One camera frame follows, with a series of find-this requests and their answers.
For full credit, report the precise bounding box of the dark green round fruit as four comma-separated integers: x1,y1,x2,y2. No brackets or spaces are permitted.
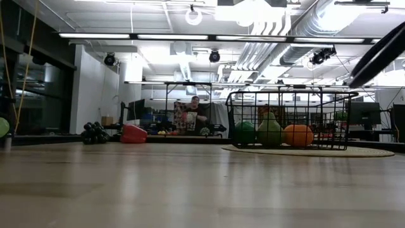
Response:
234,120,257,146

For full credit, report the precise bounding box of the green pear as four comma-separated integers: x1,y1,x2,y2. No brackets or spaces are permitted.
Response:
256,112,284,147

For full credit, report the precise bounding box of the red bell pepper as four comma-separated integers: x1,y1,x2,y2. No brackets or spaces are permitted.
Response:
120,123,149,144

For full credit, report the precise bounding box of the orange fruit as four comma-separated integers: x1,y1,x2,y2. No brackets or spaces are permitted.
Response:
283,124,315,148

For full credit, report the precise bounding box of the black grape bunch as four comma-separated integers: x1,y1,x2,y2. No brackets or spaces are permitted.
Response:
80,121,110,146

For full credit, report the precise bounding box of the long green vegetable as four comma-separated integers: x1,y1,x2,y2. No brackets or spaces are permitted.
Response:
0,117,11,139

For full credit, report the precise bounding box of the person with cap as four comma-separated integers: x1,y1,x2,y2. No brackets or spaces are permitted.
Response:
182,95,209,136

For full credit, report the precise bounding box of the patterned cloth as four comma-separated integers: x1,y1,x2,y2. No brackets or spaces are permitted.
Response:
173,101,190,131

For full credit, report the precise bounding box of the black monitor on stand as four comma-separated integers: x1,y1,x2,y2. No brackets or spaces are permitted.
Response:
126,99,146,122

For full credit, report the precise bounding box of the black overhead light bar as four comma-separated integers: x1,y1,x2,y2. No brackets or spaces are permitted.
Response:
56,32,382,45

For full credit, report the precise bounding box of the wide black monitor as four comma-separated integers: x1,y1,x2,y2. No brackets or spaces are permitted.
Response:
349,101,382,126

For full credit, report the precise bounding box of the round woven placemat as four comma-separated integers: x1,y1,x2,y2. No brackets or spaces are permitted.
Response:
221,144,396,158

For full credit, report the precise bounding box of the small grey bottle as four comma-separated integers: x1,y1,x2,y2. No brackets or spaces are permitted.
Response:
3,132,13,151

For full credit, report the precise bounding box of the black screen edge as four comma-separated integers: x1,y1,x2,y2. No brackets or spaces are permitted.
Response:
392,103,405,143

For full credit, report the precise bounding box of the black background frame stand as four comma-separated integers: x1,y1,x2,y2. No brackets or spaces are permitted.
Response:
164,81,213,128

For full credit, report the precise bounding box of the white ceiling ring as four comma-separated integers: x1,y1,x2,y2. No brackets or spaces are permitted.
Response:
185,8,204,27

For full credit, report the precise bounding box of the black wire basket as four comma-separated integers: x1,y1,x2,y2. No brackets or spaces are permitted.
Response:
225,91,359,151

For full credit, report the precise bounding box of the silver air duct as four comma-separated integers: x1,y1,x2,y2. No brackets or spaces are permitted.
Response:
280,0,360,66

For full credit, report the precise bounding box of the yellow hanging cable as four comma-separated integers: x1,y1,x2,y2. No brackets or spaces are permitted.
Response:
0,0,39,134

